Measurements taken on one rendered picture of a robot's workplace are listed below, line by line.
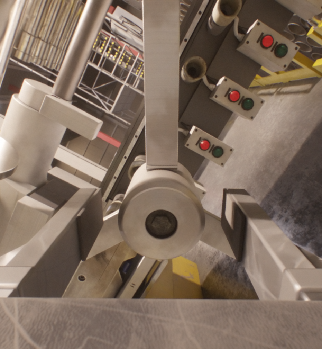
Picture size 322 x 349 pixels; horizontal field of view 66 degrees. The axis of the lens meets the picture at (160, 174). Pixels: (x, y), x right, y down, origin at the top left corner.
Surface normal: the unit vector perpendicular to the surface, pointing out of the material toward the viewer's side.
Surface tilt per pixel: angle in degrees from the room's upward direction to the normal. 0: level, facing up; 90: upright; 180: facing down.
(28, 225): 90
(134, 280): 90
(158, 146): 90
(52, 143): 155
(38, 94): 95
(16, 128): 82
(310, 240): 0
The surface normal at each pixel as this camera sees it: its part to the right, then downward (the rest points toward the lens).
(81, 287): -0.02, 0.29
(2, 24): 0.72, 0.55
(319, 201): -0.88, -0.47
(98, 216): 1.00, 0.00
